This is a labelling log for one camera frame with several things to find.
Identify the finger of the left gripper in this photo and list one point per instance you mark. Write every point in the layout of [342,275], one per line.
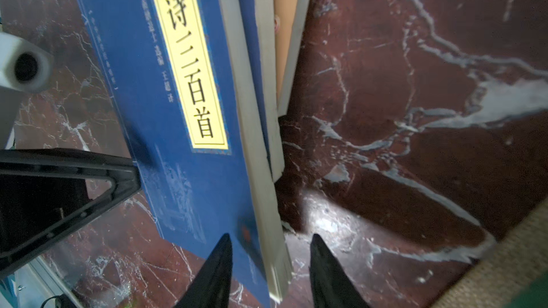
[48,194]

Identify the blue book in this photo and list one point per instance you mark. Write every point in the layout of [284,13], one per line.
[186,80]
[263,72]

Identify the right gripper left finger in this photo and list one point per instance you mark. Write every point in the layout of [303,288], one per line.
[212,286]

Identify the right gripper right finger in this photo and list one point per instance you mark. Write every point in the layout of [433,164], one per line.
[330,286]

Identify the brown cover book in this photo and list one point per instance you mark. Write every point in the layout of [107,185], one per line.
[290,16]

